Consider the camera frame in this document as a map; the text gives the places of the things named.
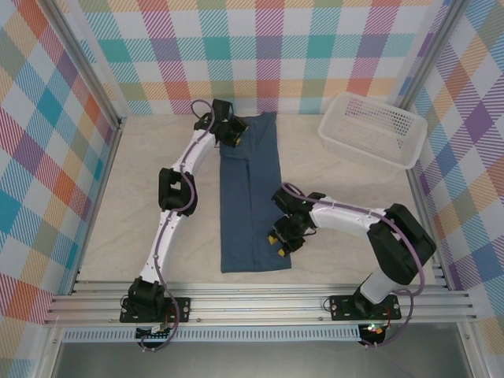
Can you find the white perforated plastic basket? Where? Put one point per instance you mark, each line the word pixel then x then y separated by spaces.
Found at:
pixel 374 130

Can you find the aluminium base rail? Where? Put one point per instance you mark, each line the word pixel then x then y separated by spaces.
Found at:
pixel 256 307

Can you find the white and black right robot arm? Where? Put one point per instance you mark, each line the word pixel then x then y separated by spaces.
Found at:
pixel 338 216

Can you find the small black circuit board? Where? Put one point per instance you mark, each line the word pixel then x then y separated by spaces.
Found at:
pixel 374 330
pixel 153 332

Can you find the blue t-shirt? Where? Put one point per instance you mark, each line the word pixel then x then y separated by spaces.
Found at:
pixel 236 216

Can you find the aluminium corner post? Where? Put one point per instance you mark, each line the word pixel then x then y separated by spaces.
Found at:
pixel 84 63
pixel 425 55

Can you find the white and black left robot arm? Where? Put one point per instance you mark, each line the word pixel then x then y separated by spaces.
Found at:
pixel 169 232

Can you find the aluminium side rail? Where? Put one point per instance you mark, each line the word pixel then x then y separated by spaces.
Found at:
pixel 417 197
pixel 110 157

